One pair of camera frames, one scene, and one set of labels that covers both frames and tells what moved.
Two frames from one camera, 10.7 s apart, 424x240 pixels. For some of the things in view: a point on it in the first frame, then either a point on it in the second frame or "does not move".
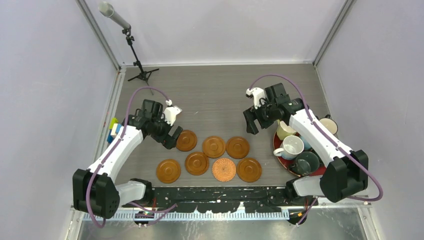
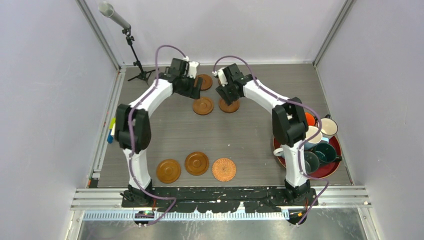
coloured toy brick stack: (114, 128) does not move
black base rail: (259, 199) does not move
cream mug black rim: (329, 123) does not move
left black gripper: (168, 141) to (192, 92)
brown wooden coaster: (214, 147) to (203, 106)
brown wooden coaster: (196, 163) does not move
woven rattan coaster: (224, 169) does not move
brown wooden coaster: (237, 147) to (231, 108)
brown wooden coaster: (168, 171) does not move
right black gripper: (251, 115) to (221, 90)
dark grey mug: (306, 163) does not move
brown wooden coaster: (186, 141) to (207, 81)
